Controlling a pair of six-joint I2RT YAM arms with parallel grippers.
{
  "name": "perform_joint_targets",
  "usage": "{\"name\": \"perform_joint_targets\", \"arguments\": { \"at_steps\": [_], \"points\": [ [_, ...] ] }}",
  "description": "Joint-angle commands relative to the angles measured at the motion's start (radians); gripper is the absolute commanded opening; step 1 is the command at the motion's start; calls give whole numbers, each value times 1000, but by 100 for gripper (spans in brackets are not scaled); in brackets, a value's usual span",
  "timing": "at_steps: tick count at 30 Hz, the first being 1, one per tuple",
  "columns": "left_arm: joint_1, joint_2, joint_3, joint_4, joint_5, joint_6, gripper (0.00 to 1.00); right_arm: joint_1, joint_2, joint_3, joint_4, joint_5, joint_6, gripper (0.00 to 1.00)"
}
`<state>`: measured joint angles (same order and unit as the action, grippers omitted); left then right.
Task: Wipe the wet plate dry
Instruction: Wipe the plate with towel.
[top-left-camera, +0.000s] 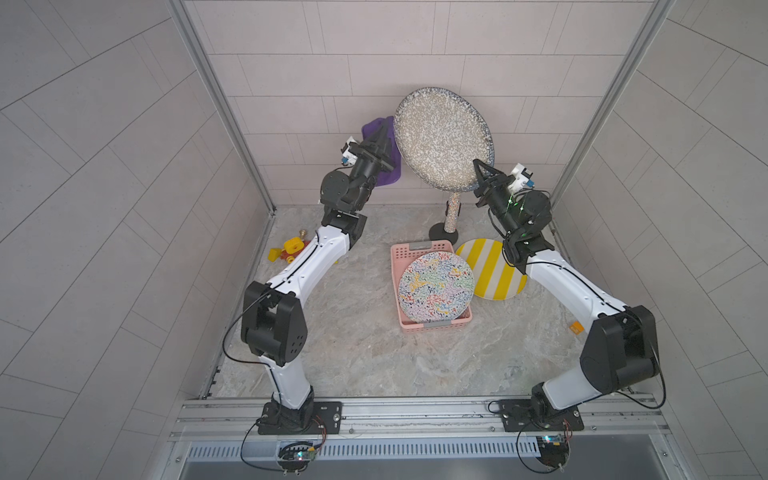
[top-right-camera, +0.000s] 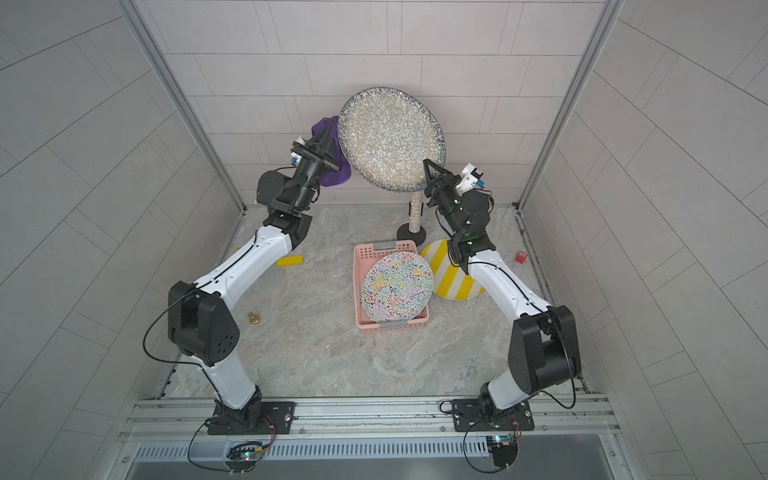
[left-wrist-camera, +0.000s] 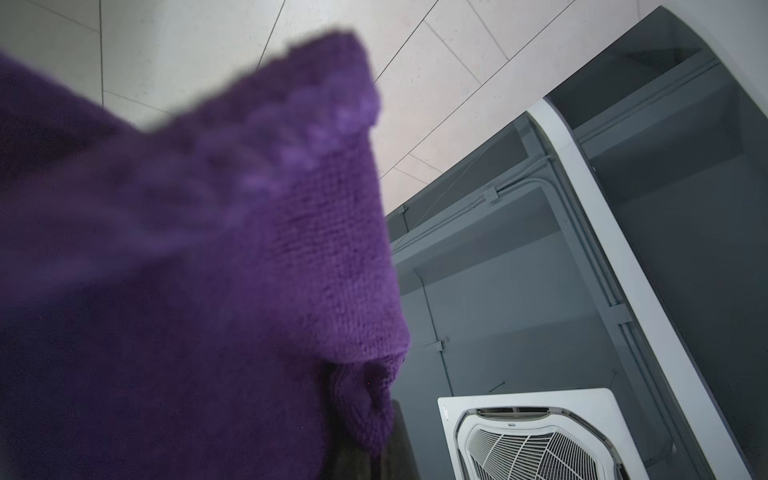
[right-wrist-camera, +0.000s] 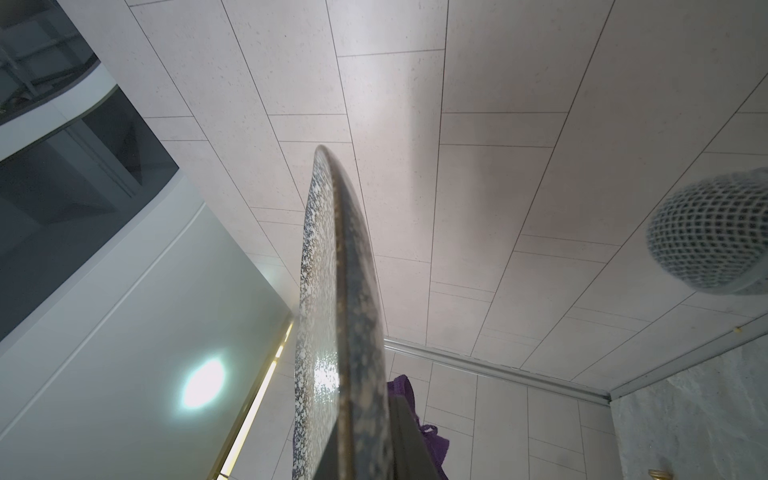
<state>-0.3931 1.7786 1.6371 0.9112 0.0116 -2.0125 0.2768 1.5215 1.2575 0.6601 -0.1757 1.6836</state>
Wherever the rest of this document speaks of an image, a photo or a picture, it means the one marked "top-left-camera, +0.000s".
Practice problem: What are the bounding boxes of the purple cloth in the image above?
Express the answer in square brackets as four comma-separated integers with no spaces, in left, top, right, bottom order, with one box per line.
[361,115,403,187]

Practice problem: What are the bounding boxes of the grey speckled plate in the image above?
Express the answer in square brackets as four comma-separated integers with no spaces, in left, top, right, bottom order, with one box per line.
[394,87,495,192]

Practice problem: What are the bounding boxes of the yellow white striped plate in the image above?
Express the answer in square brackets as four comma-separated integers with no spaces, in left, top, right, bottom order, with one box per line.
[456,238,527,301]

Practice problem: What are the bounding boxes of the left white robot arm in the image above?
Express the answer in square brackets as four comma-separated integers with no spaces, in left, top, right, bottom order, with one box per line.
[240,117,397,423]

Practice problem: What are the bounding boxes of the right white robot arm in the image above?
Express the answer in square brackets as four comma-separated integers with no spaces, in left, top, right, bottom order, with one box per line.
[473,159,663,422]

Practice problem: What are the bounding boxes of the sprinkle-filled microphone on stand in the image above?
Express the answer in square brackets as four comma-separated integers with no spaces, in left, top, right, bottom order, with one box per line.
[429,192,461,244]

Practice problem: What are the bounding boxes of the pink plastic dish rack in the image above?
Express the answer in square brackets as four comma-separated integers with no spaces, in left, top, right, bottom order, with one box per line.
[390,240,473,333]

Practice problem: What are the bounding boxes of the yellow red toy car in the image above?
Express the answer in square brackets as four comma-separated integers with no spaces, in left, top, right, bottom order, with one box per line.
[268,237,309,264]

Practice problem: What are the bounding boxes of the small orange block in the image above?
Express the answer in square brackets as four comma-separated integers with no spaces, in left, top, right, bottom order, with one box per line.
[569,321,585,334]

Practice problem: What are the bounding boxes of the right circuit board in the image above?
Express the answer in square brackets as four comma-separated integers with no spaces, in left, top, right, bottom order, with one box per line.
[537,435,571,471]

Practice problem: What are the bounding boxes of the circuit board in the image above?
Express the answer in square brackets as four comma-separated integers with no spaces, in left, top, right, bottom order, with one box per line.
[277,441,321,473]
[537,435,571,471]

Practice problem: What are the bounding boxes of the left circuit board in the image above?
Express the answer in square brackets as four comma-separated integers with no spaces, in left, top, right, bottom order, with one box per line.
[277,441,321,473]

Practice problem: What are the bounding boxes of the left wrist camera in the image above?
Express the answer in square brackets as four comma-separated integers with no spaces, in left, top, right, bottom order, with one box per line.
[341,136,360,168]

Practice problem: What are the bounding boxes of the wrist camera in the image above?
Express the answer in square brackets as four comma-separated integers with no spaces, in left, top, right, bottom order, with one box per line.
[507,163,535,194]
[341,136,360,168]

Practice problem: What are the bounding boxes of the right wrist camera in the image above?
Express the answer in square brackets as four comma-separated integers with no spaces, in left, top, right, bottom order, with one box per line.
[507,163,535,194]

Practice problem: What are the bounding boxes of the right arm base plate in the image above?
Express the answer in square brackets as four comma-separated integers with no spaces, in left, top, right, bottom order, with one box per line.
[488,398,585,433]

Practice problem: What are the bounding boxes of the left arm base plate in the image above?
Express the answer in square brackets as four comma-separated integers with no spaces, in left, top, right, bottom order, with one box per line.
[257,399,343,435]

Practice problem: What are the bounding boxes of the aluminium front rail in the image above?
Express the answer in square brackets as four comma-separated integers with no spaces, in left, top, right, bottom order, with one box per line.
[162,395,670,442]

